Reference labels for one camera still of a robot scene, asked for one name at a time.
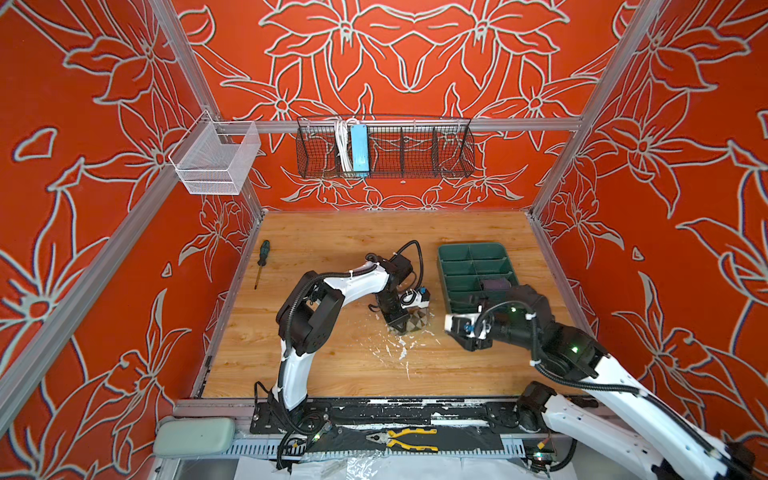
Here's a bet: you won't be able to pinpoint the green handle screwdriver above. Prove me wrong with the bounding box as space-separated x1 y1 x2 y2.
254 240 271 289

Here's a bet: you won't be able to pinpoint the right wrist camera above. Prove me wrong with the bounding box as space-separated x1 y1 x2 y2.
444 313 492 340

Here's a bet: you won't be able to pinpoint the black wire wall basket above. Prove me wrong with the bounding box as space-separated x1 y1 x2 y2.
295 114 477 180

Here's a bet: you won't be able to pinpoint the purple sock yellow cuff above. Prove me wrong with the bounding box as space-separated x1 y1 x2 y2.
480 277 513 292

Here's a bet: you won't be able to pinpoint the light blue box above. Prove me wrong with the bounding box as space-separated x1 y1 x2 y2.
350 123 370 177

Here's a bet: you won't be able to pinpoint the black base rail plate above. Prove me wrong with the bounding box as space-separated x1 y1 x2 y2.
248 395 571 436

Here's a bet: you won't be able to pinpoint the beige argyle sock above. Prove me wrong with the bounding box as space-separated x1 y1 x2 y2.
404 307 432 334

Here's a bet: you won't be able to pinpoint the green plastic divided tray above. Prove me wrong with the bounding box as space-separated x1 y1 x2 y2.
437 242 519 314

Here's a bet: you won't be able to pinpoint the white wire mesh basket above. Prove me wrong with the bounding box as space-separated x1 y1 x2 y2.
169 111 262 195

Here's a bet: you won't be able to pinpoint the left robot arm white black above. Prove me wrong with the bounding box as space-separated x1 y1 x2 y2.
272 254 430 413

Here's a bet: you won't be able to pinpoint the pale green foam pad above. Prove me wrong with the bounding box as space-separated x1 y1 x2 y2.
153 417 236 458

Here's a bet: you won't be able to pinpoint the yellow handle pliers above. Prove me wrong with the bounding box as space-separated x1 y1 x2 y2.
366 428 439 453

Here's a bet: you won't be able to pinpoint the white slotted cable duct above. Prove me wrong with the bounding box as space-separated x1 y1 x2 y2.
221 438 526 461

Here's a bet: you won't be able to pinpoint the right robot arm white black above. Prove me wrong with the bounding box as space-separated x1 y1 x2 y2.
445 285 755 479

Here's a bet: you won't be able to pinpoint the white cable bundle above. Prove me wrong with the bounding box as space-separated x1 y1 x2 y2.
334 118 353 174

